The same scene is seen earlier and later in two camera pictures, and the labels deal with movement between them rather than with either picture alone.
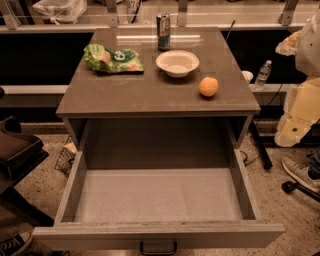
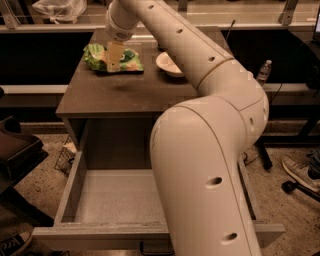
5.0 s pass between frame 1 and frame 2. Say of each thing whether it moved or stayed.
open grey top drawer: stayed
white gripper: moved
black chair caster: stayed
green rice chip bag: stayed
